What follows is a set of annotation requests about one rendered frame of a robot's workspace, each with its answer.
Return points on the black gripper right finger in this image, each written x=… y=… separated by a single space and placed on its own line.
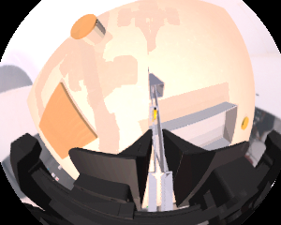
x=191 y=165

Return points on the orange wooden board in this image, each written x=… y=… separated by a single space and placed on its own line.
x=63 y=125

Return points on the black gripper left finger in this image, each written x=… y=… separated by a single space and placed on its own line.
x=129 y=167

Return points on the white canister with orange lid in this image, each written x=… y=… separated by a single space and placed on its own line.
x=88 y=30

